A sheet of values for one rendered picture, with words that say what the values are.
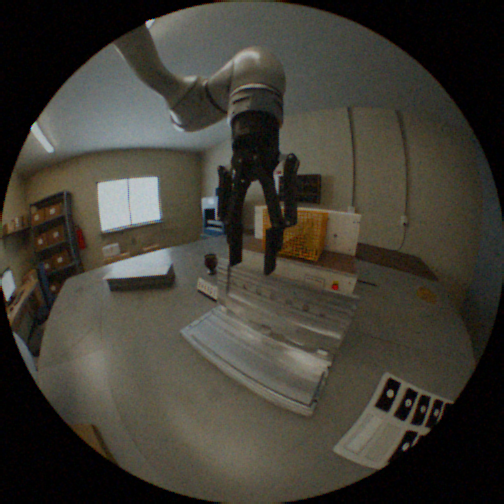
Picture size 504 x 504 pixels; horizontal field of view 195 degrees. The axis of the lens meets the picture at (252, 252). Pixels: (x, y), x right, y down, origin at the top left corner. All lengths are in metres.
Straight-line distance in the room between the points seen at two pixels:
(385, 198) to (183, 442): 2.28
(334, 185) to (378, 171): 0.61
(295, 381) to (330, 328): 0.16
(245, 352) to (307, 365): 0.17
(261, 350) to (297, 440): 0.27
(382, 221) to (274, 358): 1.91
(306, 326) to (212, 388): 0.30
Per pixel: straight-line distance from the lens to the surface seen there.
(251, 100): 0.24
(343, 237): 0.71
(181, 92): 0.36
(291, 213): 0.19
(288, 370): 0.43
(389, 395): 0.51
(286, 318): 0.44
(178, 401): 0.44
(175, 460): 0.44
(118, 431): 0.51
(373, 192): 2.08
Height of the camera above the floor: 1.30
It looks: 19 degrees down
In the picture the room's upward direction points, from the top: straight up
